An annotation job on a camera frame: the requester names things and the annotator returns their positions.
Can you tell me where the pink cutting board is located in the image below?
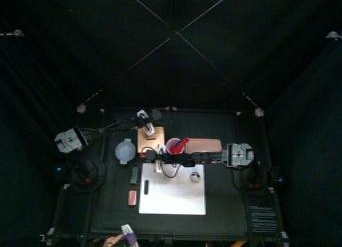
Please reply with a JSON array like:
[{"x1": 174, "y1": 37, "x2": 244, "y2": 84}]
[{"x1": 185, "y1": 138, "x2": 224, "y2": 155}]

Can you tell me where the printed label sticker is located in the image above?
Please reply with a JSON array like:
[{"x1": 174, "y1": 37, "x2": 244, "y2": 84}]
[{"x1": 248, "y1": 204, "x2": 274, "y2": 237}]

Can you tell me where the black looped cable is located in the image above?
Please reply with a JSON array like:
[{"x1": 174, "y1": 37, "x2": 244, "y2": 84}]
[{"x1": 160, "y1": 162, "x2": 182, "y2": 179}]

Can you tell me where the thin diagonal frame wire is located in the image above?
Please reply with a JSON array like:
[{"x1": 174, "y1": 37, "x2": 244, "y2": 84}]
[
  {"x1": 125, "y1": 0, "x2": 261, "y2": 109},
  {"x1": 82, "y1": 0, "x2": 237, "y2": 107}
]

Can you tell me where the purple and white object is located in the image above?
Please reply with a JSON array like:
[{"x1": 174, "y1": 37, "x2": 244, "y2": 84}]
[{"x1": 121, "y1": 224, "x2": 141, "y2": 247}]

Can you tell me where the pale blue bowl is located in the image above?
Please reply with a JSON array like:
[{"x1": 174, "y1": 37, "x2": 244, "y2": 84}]
[{"x1": 114, "y1": 138, "x2": 138, "y2": 166}]

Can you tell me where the red cup with white inside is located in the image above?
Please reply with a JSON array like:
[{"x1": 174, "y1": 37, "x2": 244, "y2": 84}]
[{"x1": 165, "y1": 137, "x2": 192, "y2": 155}]

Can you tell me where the white cutting board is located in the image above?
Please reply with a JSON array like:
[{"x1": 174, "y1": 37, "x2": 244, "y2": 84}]
[{"x1": 138, "y1": 162, "x2": 208, "y2": 216}]

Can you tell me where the dark green toy block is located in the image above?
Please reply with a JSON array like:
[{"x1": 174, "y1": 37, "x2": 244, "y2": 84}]
[{"x1": 130, "y1": 166, "x2": 141, "y2": 186}]

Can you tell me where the red striped toy sushi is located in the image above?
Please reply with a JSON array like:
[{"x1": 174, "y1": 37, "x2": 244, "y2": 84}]
[{"x1": 128, "y1": 190, "x2": 140, "y2": 207}]

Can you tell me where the red toy piece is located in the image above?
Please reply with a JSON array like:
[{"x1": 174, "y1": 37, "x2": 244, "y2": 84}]
[{"x1": 176, "y1": 136, "x2": 192, "y2": 154}]

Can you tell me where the light wooden box with slot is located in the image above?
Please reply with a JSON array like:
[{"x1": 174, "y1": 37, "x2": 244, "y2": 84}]
[{"x1": 137, "y1": 126, "x2": 168, "y2": 154}]

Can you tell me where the person's hand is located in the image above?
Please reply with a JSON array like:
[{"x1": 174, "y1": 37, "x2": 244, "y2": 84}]
[{"x1": 103, "y1": 233, "x2": 126, "y2": 247}]

